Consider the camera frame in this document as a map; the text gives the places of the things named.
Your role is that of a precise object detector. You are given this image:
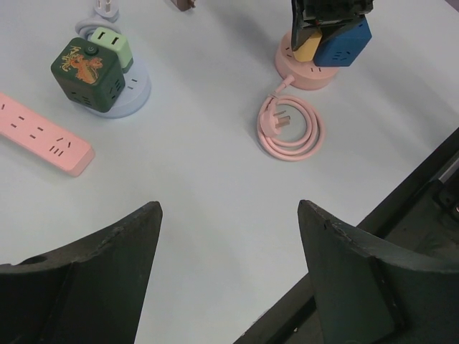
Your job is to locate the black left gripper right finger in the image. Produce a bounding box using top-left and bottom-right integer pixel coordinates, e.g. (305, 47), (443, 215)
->
(298, 200), (458, 343)

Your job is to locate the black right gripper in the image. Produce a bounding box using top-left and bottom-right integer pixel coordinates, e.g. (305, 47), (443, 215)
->
(291, 0), (374, 51)

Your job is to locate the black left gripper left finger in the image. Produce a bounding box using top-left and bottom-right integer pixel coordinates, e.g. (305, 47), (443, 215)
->
(1, 201), (163, 343)

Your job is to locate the yellow plug adapter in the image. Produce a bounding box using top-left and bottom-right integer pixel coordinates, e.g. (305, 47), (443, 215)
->
(293, 31), (322, 62)

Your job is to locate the blue cube socket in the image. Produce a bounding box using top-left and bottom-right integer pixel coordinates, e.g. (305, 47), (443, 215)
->
(313, 17), (372, 67)

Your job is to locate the light green USB charger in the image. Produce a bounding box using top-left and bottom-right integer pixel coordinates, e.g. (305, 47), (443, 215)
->
(90, 27), (133, 73)

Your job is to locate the dark green cube socket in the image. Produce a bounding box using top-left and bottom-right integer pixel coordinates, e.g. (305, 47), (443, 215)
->
(50, 37), (126, 113)

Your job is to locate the brown plug adapter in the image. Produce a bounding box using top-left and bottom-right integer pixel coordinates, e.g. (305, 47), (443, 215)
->
(171, 0), (196, 11)

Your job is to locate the pink round socket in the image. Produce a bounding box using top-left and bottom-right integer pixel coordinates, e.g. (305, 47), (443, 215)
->
(275, 32), (339, 90)

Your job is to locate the pink power strip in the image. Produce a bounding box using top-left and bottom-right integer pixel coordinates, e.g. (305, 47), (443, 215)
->
(1, 93), (95, 177)

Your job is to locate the light blue round socket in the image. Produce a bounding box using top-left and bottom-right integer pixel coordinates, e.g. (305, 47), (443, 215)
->
(84, 54), (151, 119)

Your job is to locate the pink coiled cable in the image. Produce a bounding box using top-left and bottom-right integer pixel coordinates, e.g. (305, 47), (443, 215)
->
(256, 74), (326, 162)

